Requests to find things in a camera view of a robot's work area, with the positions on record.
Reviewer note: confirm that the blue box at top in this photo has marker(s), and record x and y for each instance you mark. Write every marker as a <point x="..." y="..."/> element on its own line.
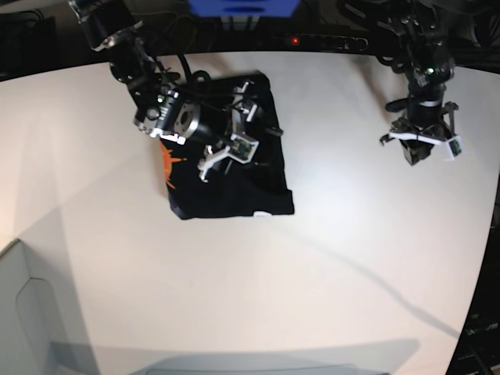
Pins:
<point x="270" y="8"/>

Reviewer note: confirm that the black equipment at right edge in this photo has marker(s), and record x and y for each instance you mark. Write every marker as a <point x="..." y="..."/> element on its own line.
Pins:
<point x="481" y="329"/>

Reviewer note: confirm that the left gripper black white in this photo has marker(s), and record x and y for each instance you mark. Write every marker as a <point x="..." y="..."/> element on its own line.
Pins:
<point x="423" y="127"/>

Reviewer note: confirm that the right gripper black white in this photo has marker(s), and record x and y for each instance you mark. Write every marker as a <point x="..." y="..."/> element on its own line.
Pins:
<point x="212" y="126"/>

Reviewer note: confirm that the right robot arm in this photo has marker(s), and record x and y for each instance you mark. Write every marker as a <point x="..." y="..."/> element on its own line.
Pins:
<point x="160" y="95"/>

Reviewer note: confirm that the black T-shirt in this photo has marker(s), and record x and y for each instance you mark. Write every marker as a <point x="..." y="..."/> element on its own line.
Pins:
<point x="230" y="191"/>

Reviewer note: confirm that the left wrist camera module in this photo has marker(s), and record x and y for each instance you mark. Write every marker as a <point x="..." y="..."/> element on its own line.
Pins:
<point x="454" y="147"/>

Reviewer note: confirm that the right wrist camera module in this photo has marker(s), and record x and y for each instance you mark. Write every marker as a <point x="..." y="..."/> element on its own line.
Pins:
<point x="243" y="148"/>

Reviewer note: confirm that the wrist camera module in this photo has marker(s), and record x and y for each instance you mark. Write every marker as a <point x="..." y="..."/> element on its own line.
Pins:
<point x="454" y="147"/>
<point x="243" y="148"/>

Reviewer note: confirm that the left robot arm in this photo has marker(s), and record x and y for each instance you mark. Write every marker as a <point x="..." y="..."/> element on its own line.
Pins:
<point x="425" y="59"/>

